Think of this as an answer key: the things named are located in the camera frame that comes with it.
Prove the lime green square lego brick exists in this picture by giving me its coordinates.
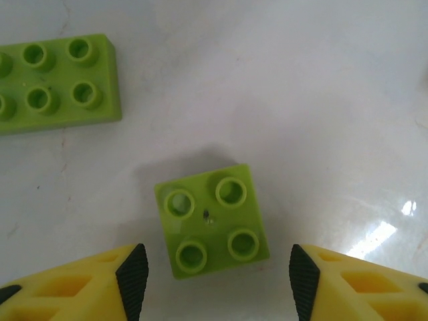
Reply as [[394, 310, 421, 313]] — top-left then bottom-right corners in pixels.
[[153, 163, 270, 280]]

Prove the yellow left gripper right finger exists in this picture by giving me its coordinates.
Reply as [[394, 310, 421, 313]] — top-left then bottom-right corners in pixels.
[[288, 243, 428, 321]]

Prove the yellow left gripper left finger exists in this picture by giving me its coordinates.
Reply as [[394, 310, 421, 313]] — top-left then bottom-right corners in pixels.
[[0, 243, 149, 321]]

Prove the lime green long lego brick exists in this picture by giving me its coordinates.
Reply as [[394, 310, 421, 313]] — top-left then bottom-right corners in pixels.
[[0, 32, 123, 136]]

